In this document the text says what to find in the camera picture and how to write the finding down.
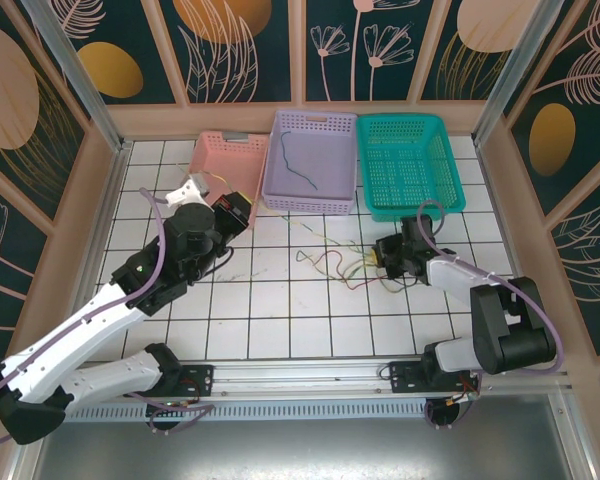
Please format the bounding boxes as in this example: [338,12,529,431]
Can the red thin wire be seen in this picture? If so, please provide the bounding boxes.
[313,249,382,292]

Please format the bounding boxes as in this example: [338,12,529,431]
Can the yellow thin wire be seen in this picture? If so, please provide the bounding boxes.
[177,162,229,184]

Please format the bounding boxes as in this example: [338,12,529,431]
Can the pink perforated plastic basket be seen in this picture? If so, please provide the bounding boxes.
[187,130,271,232]

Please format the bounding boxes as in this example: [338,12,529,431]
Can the purple perforated plastic basket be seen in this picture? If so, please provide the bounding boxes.
[262,110,359,216]

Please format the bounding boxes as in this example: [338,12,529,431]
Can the blue wire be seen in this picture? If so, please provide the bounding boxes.
[279,131,320,192]

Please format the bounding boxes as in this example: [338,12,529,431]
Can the green mesh plastic basket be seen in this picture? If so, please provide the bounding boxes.
[355,113,468,224]

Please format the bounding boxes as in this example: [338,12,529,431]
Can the small circuit board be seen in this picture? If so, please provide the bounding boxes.
[146,401,190,417]

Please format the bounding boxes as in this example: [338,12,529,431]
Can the brushed metal front plate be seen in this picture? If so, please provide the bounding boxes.
[9,394,596,480]

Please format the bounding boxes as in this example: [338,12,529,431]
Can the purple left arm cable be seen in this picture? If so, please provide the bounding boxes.
[0,187,216,446]

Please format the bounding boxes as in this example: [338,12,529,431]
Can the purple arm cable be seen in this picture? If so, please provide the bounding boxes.
[0,187,216,446]
[416,199,566,431]

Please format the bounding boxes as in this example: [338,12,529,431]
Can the white-mounted left wrist camera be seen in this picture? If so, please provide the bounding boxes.
[165,172,212,207]

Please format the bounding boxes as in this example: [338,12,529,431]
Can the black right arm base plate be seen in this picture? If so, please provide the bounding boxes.
[388,360,481,396]

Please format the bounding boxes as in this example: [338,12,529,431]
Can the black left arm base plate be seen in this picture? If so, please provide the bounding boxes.
[123,363,216,399]

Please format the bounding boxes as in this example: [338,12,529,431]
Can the aluminium mounting rail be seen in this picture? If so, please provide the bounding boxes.
[27,353,574,401]

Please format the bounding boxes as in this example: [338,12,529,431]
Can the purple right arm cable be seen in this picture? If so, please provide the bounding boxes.
[416,199,566,431]

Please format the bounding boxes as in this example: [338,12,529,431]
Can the slotted grey cable duct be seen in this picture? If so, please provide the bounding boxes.
[47,399,431,424]

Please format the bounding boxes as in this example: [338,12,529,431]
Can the aluminium frame post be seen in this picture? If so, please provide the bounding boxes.
[22,0,131,154]
[472,0,566,146]

